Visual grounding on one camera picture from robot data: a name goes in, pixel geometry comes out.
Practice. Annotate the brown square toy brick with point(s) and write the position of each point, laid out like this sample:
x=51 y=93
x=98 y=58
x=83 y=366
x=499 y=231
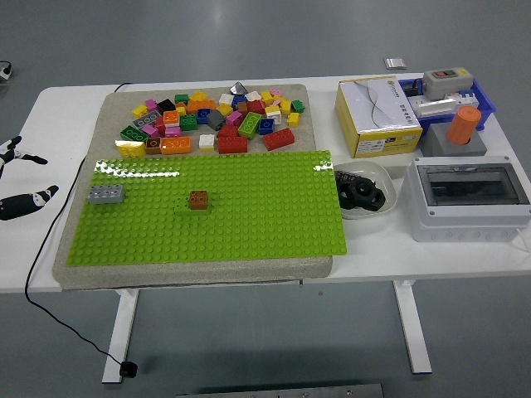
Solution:
x=198 y=200

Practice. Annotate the black adapter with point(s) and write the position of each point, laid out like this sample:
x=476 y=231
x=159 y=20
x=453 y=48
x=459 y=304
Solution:
x=413 y=88

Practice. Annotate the lime green toy brick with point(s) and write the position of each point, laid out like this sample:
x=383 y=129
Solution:
x=181 y=206

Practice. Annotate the white shallow dish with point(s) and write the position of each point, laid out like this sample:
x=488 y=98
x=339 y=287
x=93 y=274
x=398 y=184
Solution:
x=365 y=168

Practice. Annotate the blue plastic bin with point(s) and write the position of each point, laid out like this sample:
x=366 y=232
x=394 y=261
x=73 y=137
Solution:
x=487 y=103

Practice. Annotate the white distribution box clear lid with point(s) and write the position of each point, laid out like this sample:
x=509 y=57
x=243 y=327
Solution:
x=456 y=226

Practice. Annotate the grey roof-shaped toy brick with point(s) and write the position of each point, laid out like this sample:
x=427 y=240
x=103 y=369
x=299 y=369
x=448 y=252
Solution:
x=238 y=88

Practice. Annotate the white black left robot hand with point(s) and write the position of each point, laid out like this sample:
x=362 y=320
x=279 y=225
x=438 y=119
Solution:
x=16 y=207

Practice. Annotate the white circuit breaker row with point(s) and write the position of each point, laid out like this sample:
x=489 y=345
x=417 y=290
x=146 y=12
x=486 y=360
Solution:
x=464 y=98

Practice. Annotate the brown hollow toy brick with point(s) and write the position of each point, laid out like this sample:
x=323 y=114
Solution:
x=152 y=145

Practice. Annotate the green studded baseplate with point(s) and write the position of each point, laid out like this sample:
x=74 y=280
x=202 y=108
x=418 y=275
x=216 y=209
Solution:
x=269 y=207

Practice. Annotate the orange cylinder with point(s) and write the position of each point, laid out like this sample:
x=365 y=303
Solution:
x=464 y=124

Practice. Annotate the grey metal panel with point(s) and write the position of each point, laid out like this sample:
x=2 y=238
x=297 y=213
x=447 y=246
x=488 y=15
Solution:
x=282 y=391

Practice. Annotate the blue toy brick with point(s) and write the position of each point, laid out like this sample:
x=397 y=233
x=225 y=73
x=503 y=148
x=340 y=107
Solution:
x=239 y=101
x=266 y=126
x=203 y=116

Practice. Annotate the yellow sloped toy brick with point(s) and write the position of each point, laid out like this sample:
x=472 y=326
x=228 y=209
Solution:
x=198 y=96

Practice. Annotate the dark grey toy brick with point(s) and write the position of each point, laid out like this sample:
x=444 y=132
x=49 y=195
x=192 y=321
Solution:
x=215 y=119

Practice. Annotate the small yellow toy brick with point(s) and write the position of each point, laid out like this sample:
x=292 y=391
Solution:
x=181 y=110
x=139 y=110

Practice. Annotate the black toy brick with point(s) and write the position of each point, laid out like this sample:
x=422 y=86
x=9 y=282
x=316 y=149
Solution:
x=166 y=105

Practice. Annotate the dark green long toy brick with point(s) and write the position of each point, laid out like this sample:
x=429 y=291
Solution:
x=134 y=133

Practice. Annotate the grey square block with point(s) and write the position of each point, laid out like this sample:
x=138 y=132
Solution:
x=435 y=143

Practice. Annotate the white power strip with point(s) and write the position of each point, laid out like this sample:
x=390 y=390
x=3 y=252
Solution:
x=431 y=106

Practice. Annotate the red square toy brick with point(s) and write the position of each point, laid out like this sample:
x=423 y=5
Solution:
x=255 y=107

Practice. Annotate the grey switch box red button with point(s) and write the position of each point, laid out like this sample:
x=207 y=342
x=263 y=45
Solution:
x=448 y=83

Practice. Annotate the orange long toy brick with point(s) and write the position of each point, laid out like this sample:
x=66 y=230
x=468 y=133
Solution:
x=201 y=107
x=175 y=145

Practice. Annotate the grey long toy brick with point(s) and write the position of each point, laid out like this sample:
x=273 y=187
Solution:
x=107 y=194
x=146 y=120

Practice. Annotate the white floor socket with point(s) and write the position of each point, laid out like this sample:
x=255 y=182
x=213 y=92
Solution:
x=4 y=72

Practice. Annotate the white table leg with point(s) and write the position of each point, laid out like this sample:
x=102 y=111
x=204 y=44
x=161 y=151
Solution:
x=412 y=327
x=120 y=331

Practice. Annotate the orange white toy brick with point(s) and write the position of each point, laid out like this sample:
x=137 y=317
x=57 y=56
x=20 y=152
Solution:
x=171 y=118

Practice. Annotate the large black hex nut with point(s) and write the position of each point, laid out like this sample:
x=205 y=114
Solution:
x=373 y=201

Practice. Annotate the silver floor plate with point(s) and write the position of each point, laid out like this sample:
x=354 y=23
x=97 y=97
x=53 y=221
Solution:
x=395 y=63

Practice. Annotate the magenta toy brick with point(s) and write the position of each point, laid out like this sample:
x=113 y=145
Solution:
x=234 y=118

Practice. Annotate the lime long toy brick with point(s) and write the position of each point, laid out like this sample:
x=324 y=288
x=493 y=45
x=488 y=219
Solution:
x=249 y=125

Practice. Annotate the green square toy brick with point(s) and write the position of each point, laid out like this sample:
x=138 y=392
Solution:
x=188 y=122

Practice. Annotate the red sloped toy brick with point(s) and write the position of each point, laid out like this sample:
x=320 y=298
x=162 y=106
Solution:
x=227 y=131

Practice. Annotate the yellow curved toy brick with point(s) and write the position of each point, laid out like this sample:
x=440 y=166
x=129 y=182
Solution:
x=130 y=148

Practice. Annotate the black ribbed part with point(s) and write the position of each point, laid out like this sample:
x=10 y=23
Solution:
x=346 y=176

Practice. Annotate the grey-brown table mat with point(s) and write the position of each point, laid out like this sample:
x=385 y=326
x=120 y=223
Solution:
x=207 y=275

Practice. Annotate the small green toy brick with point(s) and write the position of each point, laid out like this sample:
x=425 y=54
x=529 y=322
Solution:
x=181 y=98

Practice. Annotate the red long toy brick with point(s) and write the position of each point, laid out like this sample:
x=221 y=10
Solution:
x=278 y=139
x=232 y=145

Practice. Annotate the yellow white carton box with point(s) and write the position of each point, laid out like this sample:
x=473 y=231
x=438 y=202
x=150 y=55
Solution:
x=373 y=112

